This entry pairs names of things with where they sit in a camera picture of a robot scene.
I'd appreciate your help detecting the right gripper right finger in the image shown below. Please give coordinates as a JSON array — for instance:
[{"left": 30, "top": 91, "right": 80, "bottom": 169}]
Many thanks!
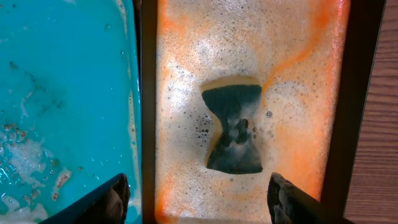
[{"left": 267, "top": 172, "right": 354, "bottom": 224}]

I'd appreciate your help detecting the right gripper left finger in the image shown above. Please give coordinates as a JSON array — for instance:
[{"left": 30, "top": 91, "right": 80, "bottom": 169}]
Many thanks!
[{"left": 40, "top": 173, "right": 131, "bottom": 224}]

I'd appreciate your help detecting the green yellow scrubbing sponge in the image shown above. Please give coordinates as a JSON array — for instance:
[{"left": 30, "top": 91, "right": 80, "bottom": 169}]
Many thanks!
[{"left": 200, "top": 75, "right": 263, "bottom": 175}]

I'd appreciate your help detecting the teal plastic tray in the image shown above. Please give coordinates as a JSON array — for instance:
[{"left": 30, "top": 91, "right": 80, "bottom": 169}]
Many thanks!
[{"left": 1, "top": 0, "right": 142, "bottom": 223}]

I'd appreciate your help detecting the black tray with soapy water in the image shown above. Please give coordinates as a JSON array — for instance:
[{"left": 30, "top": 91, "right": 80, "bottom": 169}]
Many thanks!
[{"left": 134, "top": 1, "right": 386, "bottom": 223}]

